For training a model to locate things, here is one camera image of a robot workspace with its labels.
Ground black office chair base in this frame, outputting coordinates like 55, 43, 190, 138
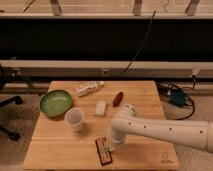
0, 63, 24, 142

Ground small red-brown object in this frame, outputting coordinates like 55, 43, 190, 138
113, 92, 124, 107

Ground green bowl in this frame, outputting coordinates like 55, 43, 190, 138
40, 89, 73, 118

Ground black floor cable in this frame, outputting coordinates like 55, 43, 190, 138
156, 73, 198, 122

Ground clear plastic cup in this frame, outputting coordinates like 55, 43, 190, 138
64, 108, 84, 132

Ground black orange eraser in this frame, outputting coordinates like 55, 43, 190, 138
95, 137, 112, 166

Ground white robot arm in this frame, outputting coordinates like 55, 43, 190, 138
106, 104, 213, 153

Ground blue power box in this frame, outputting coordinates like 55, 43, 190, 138
169, 90, 186, 107

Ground black hanging cable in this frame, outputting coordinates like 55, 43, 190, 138
120, 9, 157, 76

